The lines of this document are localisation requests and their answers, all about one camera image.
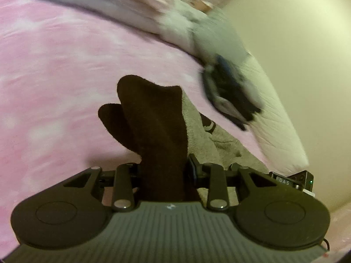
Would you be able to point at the grey sweater with black sleeves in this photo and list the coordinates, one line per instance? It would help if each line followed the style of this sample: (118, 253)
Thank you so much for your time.
(156, 128)

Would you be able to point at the white quilted mattress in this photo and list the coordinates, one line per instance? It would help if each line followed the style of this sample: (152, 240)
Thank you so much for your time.
(277, 120)

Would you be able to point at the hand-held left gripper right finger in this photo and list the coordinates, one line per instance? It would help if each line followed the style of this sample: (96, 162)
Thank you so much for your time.
(194, 169)

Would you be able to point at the grey white blanket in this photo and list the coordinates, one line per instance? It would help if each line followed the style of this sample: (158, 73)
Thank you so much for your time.
(214, 33)

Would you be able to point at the pink floral bedsheet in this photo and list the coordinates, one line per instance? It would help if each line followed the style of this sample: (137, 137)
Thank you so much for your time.
(54, 87)

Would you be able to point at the dark cloth bundle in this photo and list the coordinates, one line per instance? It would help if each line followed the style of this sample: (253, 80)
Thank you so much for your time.
(230, 93)

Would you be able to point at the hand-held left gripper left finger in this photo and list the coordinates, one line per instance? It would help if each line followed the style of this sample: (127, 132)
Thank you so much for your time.
(123, 186)

